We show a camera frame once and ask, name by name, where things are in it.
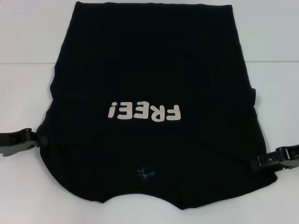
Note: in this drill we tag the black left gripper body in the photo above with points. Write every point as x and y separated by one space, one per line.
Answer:
11 142

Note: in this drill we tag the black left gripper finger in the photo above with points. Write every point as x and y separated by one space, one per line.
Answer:
43 141
32 147

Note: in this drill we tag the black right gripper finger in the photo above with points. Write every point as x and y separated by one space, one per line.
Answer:
265 161
283 166

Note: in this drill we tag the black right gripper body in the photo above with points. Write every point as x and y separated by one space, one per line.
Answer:
290 156

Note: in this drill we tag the black t-shirt with FREE print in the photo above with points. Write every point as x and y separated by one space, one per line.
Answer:
149 81

